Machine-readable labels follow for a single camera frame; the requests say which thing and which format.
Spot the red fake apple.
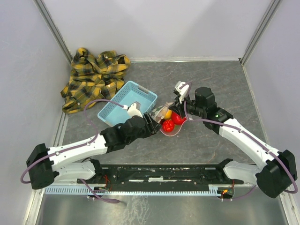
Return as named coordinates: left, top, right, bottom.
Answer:
left=171, top=112, right=186, bottom=125

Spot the yellow orange fake fruit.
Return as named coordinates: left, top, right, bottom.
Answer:
left=164, top=110, right=172, bottom=120

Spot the clear polka dot zip bag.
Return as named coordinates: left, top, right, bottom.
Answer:
left=150, top=103, right=187, bottom=137

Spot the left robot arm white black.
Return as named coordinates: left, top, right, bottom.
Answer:
left=24, top=113, right=162, bottom=190

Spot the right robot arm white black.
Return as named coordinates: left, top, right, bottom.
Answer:
left=170, top=82, right=298, bottom=198

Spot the light blue plastic basket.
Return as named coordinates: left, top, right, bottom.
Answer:
left=97, top=81, right=158, bottom=127

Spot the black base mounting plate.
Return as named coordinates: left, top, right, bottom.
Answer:
left=86, top=164, right=244, bottom=191

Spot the yellow plaid shirt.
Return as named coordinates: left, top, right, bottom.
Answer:
left=60, top=47, right=131, bottom=114

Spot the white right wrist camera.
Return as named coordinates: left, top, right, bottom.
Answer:
left=174, top=81, right=191, bottom=103

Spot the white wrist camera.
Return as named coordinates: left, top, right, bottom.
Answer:
left=174, top=81, right=191, bottom=103
left=123, top=102, right=143, bottom=118

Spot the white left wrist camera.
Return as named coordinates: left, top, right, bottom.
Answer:
left=123, top=102, right=143, bottom=118

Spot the light blue cable duct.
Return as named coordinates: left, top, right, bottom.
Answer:
left=45, top=185, right=221, bottom=197

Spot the aluminium frame rail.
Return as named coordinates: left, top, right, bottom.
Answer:
left=33, top=0, right=73, bottom=64

